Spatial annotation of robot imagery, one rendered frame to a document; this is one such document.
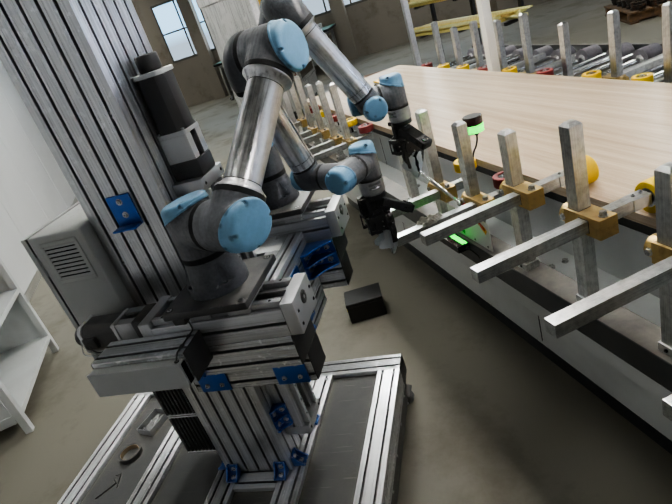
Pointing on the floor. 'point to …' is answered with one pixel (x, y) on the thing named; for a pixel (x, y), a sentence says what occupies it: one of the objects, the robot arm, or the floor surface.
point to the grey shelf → (19, 351)
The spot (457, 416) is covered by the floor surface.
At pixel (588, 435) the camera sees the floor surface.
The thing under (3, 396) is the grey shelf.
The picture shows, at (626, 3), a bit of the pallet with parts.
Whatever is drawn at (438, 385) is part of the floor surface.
